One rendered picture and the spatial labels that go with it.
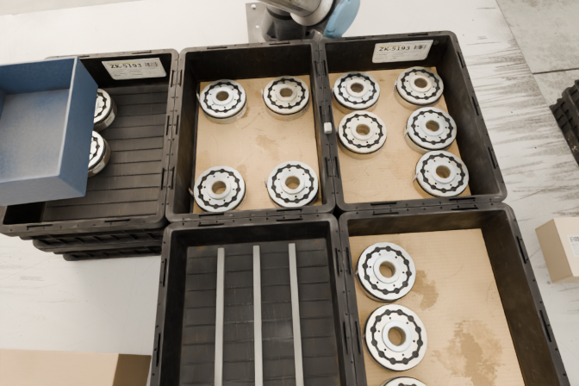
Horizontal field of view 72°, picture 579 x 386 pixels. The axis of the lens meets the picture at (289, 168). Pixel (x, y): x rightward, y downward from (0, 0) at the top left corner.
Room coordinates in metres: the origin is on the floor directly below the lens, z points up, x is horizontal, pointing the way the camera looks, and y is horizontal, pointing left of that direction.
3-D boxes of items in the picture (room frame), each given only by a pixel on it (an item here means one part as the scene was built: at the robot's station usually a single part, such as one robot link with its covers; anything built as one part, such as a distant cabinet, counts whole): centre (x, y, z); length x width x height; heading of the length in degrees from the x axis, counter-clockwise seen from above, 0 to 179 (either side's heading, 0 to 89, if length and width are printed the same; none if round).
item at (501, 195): (0.43, -0.23, 0.92); 0.40 x 0.30 x 0.02; 179
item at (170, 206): (0.43, 0.07, 0.92); 0.40 x 0.30 x 0.02; 179
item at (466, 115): (0.43, -0.23, 0.87); 0.40 x 0.30 x 0.11; 179
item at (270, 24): (0.85, -0.03, 0.80); 0.15 x 0.15 x 0.10
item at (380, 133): (0.43, -0.16, 0.86); 0.10 x 0.10 x 0.01
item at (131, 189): (0.43, 0.37, 0.87); 0.40 x 0.30 x 0.11; 179
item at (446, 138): (0.43, -0.30, 0.86); 0.10 x 0.10 x 0.01
